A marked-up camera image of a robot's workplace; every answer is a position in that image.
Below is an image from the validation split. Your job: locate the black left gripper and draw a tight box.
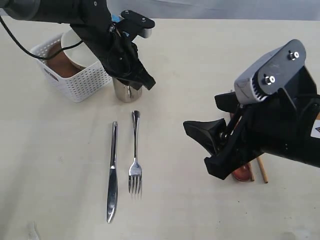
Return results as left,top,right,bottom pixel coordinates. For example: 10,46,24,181
82,22,156,90

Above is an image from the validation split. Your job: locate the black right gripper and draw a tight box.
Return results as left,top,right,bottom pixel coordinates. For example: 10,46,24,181
183,79,320,180

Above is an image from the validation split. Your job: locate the shiny steel cup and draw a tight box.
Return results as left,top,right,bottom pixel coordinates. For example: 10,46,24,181
112,78,143,103

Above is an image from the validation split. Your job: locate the wooden chopstick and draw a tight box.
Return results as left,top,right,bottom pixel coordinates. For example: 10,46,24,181
248,162,255,182
257,156,269,184

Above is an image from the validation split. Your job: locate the red-brown wooden spoon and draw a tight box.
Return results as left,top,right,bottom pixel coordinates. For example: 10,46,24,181
232,163,252,182

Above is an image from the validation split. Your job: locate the white perforated plastic basket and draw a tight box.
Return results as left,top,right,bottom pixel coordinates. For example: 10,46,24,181
30,33,112,103

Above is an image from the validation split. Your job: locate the silver metal spoon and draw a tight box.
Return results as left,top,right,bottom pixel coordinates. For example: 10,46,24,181
128,110,142,195

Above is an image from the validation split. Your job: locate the silver metal knife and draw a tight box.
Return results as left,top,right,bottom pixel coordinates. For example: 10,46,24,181
106,121,119,224

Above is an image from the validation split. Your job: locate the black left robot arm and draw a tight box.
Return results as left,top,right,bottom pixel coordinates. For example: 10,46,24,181
0,0,156,90

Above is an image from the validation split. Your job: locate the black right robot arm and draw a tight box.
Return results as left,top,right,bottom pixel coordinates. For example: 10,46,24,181
183,66,320,180

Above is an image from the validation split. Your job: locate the cream ceramic bowl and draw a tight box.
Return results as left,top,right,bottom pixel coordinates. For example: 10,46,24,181
60,29,98,70

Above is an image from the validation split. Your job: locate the blue snack packet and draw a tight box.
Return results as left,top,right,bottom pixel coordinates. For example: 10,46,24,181
111,14,129,37

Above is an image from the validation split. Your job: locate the brown plate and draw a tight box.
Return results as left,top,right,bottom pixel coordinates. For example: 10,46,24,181
46,51,81,78

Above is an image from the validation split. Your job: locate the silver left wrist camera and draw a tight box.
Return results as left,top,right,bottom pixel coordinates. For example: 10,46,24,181
116,9,156,42

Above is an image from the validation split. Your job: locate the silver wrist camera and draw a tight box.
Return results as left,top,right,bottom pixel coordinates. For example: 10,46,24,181
116,9,156,42
234,39,317,105

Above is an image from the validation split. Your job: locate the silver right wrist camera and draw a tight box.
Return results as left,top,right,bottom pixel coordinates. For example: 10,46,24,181
234,39,317,105

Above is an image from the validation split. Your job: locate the black cable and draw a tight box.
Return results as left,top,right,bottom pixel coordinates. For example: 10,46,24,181
0,16,85,61

